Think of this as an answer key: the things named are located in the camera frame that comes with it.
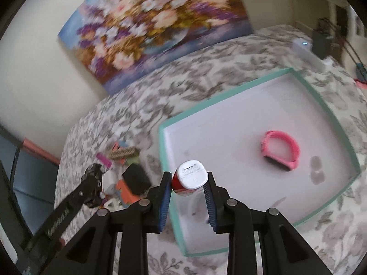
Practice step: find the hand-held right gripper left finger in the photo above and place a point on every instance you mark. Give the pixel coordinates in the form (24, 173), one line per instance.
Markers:
(165, 203)

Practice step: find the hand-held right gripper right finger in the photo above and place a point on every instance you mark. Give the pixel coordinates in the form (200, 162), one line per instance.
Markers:
(210, 206)

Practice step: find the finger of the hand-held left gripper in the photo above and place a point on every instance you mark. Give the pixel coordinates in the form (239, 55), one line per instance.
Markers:
(93, 184)

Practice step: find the orange and blue puzzle piece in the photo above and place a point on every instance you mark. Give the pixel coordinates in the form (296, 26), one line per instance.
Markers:
(127, 193)

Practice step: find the red and white small container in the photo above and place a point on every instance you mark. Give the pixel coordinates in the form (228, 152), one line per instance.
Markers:
(190, 176)

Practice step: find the teal-rimmed white box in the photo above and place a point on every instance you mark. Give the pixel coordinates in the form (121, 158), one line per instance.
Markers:
(229, 120)

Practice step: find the magenta block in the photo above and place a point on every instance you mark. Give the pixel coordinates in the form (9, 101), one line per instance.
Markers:
(103, 160)

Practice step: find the wooden slatted block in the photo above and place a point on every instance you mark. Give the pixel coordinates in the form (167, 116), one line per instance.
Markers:
(123, 152)

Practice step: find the dark blue furniture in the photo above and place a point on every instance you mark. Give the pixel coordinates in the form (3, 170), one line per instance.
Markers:
(31, 183)

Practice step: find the green puzzle piece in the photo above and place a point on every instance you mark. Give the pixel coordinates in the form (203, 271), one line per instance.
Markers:
(132, 159)

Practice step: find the red puzzle piece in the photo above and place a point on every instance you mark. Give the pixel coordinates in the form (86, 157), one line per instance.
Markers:
(119, 144)

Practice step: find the salmon pink bar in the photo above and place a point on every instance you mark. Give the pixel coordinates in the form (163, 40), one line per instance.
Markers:
(40, 151)

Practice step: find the pink wristband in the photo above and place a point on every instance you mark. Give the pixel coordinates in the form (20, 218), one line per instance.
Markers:
(295, 149)

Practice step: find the grey floral bedspread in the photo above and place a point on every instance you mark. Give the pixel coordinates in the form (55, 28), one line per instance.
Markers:
(200, 77)

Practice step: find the floral painting canvas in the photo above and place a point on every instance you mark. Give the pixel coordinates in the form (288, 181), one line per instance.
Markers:
(149, 25)

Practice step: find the white device with blue light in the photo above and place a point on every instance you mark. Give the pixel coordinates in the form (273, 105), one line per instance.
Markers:
(309, 53)

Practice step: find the pink object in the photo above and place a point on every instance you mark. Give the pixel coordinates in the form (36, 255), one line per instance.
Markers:
(361, 83)

